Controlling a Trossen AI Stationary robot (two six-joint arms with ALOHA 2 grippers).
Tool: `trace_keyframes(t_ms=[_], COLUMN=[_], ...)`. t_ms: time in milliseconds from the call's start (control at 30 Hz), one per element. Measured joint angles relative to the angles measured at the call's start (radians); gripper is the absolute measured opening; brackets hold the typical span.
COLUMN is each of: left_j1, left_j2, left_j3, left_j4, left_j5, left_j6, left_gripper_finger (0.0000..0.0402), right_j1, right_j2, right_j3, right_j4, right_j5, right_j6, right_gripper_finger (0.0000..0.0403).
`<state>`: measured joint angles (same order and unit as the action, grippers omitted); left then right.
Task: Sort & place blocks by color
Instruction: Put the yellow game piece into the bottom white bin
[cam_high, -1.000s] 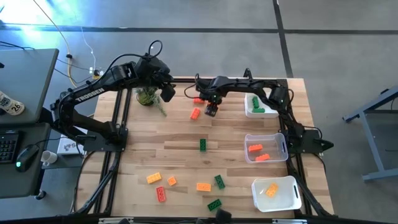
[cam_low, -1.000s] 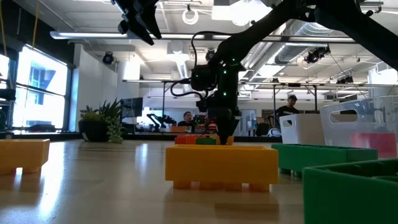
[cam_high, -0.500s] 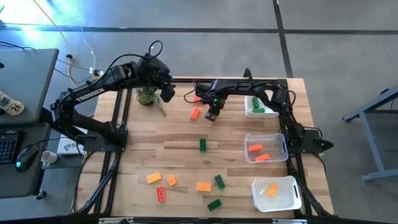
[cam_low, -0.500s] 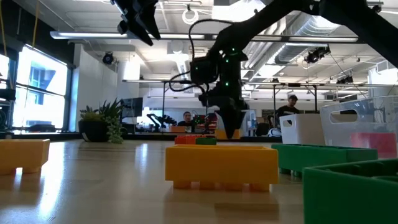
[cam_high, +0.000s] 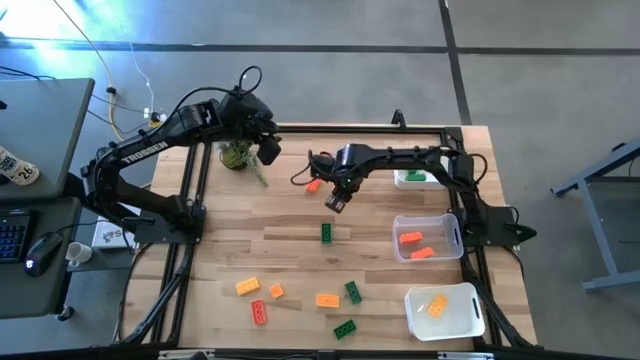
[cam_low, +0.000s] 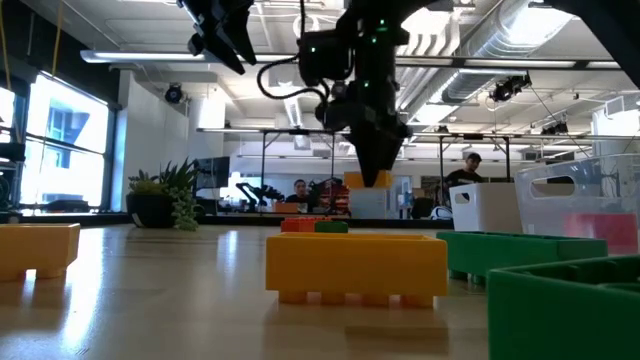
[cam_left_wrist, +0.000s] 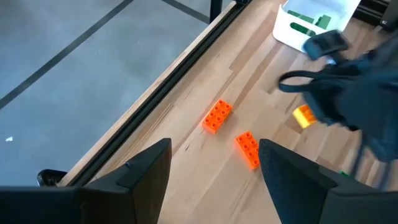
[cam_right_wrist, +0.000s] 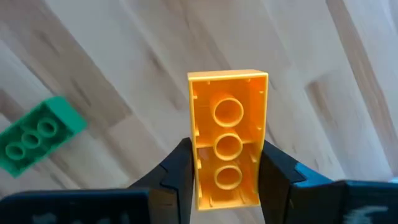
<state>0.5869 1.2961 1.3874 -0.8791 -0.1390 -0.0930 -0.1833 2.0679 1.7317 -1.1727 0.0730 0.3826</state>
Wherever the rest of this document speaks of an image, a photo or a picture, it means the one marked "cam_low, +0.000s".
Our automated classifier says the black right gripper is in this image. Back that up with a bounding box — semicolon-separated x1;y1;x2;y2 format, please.
314;73;415;188

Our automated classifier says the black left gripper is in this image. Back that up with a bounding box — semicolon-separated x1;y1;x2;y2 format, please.
176;0;259;77

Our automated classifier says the yellow toy brick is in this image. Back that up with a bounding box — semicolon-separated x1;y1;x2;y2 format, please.
0;222;82;282
264;231;450;309
343;170;395;190

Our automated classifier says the red crate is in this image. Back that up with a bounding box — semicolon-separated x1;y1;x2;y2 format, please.
308;177;352;217

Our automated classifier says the person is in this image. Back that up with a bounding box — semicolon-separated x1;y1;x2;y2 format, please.
285;178;314;205
443;152;486;189

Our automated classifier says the black ceiling spotlight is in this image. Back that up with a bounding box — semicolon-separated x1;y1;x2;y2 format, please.
163;82;185;105

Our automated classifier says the overhead light bar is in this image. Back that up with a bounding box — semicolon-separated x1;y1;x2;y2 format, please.
79;48;624;70

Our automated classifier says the white plastic storage bin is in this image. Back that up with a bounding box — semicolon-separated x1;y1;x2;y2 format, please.
448;181;525;237

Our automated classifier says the black computer monitor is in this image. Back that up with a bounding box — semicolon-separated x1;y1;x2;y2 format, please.
193;155;232;192

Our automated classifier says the black ceiling-mounted device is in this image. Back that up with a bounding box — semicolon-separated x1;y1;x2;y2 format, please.
540;121;570;137
488;73;533;104

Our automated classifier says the clear plastic storage bin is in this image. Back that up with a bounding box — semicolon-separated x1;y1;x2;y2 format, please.
513;152;640;257

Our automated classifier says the potted succulent plant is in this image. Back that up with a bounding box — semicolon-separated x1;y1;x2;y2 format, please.
124;157;201;232

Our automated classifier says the bright office window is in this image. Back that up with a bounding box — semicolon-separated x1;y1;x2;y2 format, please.
0;69;117;214

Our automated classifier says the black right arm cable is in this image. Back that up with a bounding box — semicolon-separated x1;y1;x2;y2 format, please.
256;0;331;110

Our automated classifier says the black workstation frame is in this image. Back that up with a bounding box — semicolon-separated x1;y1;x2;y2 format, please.
259;127;337;217
438;132;512;185

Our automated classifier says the black aluminium table frame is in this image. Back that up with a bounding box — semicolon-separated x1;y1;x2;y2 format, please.
0;212;454;231

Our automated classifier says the silver ventilation duct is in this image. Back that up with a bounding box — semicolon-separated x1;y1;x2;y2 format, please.
407;0;581;126

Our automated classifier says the yellow hanging cable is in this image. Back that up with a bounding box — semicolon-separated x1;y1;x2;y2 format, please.
49;0;66;76

